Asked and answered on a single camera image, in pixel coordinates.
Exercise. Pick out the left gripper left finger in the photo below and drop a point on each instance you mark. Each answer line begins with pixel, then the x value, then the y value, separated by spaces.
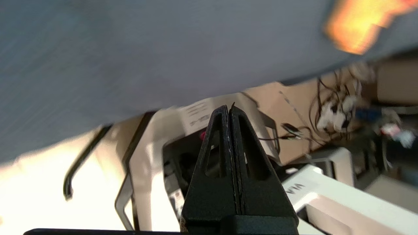
pixel 209 202

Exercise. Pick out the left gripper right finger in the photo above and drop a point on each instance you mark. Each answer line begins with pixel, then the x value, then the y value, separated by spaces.
pixel 264 202

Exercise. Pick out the yellow t-shirt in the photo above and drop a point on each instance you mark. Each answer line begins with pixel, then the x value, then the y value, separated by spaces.
pixel 356 26

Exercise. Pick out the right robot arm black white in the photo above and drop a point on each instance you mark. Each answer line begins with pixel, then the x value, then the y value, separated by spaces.
pixel 343 202

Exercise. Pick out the white power strip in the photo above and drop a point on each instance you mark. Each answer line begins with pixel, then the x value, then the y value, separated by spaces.
pixel 336 114

